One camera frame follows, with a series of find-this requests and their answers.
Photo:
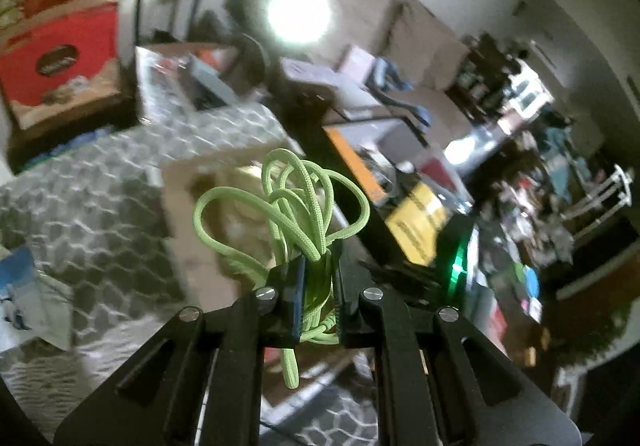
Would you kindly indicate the orange black box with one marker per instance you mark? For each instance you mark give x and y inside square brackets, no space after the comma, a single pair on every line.
[357,166]

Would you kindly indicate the grey white patterned blanket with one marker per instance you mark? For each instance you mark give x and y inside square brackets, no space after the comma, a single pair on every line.
[100,186]

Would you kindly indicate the white metal rack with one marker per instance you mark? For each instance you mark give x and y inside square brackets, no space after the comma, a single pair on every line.
[605,206]

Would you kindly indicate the black storage box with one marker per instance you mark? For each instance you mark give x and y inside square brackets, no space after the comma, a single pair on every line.
[345,166]

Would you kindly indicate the white cardboard box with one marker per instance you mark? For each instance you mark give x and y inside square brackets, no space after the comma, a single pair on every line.
[185,226]

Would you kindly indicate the small pink box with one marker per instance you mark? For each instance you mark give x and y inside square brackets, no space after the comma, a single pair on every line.
[357,62]

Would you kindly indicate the blue plastic holder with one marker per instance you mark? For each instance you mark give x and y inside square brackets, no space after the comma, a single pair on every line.
[395,81]

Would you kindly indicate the yellow black packet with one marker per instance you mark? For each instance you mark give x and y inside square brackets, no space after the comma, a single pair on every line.
[415,226]

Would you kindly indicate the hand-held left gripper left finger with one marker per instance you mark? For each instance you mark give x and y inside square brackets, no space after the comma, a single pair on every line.
[297,291]

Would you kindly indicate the red chocolate collection box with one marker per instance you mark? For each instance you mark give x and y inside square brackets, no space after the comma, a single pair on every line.
[65,66]

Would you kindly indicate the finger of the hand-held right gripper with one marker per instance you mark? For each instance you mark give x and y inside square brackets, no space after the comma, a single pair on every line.
[410,283]

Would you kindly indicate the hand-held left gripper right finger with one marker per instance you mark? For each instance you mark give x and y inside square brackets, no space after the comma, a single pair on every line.
[339,306]

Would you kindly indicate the black speaker stand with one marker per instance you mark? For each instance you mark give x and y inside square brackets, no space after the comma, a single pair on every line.
[197,6]
[140,8]

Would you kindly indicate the red packet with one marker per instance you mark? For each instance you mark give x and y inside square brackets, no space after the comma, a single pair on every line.
[440,173]

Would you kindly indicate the brown sofa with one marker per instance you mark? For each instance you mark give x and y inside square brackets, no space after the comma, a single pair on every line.
[400,46]

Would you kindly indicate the blue white tissue pack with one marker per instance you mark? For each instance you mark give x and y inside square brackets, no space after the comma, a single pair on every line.
[25,296]

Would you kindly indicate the white purple phone box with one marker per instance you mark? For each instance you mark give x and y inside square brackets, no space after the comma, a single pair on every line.
[310,72]

